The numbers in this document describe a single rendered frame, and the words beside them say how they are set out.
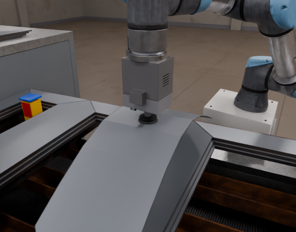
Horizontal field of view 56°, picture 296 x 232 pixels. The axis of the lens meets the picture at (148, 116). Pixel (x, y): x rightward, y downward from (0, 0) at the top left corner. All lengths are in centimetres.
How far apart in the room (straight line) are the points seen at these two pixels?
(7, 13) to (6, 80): 844
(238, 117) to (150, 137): 74
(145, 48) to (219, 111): 78
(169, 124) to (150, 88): 10
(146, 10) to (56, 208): 37
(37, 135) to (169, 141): 53
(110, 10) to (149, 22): 1083
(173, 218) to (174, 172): 15
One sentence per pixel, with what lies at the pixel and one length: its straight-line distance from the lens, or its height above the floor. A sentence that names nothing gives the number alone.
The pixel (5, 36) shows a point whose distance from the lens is 147.
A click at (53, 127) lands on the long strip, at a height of 85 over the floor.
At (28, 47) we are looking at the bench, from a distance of 142.
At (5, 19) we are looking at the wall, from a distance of 972.
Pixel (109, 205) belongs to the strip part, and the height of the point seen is 95.
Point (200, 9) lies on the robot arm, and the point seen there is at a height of 124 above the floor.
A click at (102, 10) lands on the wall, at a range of 1157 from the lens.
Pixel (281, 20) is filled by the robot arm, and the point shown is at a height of 119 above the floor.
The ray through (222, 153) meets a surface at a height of 68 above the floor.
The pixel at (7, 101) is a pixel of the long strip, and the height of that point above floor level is 85.
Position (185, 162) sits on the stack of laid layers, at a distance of 77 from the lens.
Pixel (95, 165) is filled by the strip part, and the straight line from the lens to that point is 53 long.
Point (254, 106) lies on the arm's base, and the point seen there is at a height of 80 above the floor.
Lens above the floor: 128
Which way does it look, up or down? 26 degrees down
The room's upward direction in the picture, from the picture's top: straight up
